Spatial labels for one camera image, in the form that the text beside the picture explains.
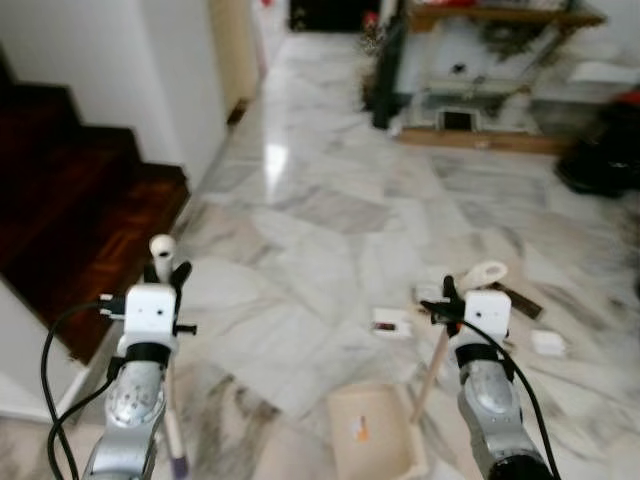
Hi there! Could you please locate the beige long-handled dustpan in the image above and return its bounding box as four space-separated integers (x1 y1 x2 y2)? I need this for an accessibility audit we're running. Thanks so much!
327 261 511 480

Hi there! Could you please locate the small white brown box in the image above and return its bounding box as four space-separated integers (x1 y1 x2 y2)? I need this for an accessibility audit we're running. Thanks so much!
371 307 414 339

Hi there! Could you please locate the dark brown flat strip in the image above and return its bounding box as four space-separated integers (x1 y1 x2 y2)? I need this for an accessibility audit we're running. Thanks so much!
497 283 547 321

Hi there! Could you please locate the small white packet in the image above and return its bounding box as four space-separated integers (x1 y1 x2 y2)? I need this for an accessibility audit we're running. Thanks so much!
530 329 569 358

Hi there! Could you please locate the dark wooden staircase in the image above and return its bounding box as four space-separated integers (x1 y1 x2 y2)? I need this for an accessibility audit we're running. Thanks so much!
0 45 191 366

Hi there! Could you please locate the black bag with red top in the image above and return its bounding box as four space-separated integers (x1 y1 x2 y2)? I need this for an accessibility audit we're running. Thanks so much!
553 88 640 198

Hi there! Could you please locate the tall black stand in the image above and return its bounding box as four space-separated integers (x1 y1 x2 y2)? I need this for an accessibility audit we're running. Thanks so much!
370 8 411 131

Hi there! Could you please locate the beige door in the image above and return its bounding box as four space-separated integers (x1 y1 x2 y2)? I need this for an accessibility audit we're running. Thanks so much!
208 0 264 119

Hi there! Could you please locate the wooden shelf unit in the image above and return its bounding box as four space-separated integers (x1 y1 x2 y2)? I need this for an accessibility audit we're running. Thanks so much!
398 0 611 156

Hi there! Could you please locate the dark cabinet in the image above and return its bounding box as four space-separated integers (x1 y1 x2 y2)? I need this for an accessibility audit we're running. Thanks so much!
288 0 369 33

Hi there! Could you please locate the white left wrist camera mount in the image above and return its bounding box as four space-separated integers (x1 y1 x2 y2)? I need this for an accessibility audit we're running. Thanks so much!
124 283 179 346

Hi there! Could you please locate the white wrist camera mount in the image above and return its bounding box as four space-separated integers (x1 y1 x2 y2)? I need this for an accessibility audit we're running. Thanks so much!
462 290 514 346
124 283 179 346

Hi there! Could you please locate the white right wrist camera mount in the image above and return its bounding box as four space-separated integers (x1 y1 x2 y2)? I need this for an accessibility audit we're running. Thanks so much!
462 290 514 346

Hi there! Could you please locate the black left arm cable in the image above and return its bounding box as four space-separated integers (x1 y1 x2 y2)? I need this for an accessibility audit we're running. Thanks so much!
40 300 131 480

